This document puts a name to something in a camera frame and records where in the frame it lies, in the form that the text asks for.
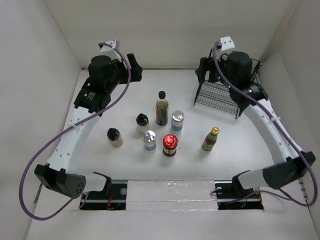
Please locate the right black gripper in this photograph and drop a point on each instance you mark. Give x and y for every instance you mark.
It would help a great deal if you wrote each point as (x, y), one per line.
(202, 69)

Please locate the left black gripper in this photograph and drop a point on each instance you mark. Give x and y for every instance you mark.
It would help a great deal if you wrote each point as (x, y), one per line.
(136, 69)

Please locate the dark soy sauce bottle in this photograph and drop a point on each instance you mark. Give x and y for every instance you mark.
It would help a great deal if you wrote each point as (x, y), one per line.
(162, 109)

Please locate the black cap white spice jar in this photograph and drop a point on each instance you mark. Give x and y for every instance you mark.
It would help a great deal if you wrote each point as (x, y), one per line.
(142, 122)

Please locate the silver lid blue shaker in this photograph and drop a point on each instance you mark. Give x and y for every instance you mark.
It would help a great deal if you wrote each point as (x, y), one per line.
(177, 121)

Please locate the chili sauce bottle yellow cap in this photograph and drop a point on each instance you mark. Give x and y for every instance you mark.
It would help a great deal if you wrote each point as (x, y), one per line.
(211, 139)

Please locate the red lid sauce jar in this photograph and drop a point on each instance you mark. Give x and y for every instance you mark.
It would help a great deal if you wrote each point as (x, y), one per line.
(170, 143)

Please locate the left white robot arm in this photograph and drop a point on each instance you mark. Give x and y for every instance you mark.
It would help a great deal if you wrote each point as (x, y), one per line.
(58, 174)

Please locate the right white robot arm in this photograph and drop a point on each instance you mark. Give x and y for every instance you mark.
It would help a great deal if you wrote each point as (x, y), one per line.
(291, 163)

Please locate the black cap tan spice jar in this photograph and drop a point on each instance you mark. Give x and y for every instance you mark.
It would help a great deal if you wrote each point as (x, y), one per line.
(115, 138)

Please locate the black wire rack basket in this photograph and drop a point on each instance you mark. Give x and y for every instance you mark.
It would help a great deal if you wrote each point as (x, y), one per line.
(221, 96)

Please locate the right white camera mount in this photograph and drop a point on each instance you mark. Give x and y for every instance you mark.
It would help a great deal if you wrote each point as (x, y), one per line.
(226, 43)

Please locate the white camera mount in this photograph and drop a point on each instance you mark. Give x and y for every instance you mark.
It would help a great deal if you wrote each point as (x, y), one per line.
(226, 43)
(109, 45)

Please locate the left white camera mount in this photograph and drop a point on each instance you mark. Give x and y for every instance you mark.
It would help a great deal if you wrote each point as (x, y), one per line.
(109, 45)

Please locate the aluminium rail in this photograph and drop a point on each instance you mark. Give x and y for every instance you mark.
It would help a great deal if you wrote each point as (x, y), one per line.
(173, 182)

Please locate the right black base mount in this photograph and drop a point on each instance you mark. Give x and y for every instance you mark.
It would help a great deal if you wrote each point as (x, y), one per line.
(229, 199)

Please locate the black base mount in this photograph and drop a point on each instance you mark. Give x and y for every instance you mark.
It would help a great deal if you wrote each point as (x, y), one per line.
(229, 199)
(115, 200)

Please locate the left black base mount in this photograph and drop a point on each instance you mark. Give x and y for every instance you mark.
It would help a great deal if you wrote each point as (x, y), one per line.
(115, 200)

